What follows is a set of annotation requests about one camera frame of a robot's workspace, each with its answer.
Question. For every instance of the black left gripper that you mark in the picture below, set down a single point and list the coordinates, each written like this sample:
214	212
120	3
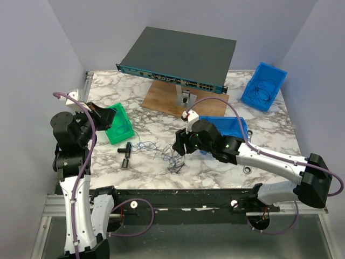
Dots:
104	116

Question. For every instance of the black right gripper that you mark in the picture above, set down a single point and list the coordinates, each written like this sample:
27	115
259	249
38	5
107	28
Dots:
178	145

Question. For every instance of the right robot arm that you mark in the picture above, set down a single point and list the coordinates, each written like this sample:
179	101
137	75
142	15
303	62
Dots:
306	179

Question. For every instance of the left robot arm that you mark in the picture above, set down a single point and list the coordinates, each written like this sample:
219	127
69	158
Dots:
86	218

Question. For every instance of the green plastic bin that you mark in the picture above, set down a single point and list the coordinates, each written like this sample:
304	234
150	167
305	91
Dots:
121	128

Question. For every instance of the black T-shaped tool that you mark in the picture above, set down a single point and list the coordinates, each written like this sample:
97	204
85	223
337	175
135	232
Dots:
126	151

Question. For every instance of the small metal cylinder socket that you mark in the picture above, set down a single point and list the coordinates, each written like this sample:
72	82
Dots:
125	163

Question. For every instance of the near blue plastic bin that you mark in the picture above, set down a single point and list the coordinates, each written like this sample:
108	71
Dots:
227	126

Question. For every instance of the blue plastic bin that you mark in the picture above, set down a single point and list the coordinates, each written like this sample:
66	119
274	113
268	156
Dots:
227	126
262	89

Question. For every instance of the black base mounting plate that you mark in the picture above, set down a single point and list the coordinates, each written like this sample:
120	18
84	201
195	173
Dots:
140	207

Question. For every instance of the silver ratchet wrench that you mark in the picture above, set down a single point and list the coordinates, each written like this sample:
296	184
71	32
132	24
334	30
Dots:
248	169

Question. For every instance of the far blue plastic bin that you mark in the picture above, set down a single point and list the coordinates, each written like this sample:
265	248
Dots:
262	89

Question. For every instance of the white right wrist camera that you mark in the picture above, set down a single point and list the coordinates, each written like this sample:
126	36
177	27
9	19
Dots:
190	117

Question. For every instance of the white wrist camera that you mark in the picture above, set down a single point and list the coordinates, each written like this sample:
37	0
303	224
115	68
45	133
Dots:
190	117
76	95

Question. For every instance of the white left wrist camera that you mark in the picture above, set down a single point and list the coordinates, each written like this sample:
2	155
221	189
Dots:
76	95

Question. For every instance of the grey metal bracket fixture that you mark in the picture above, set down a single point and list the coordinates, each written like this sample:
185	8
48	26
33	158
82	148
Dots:
184	97

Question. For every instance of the grey network switch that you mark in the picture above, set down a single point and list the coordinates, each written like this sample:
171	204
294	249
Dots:
180	58

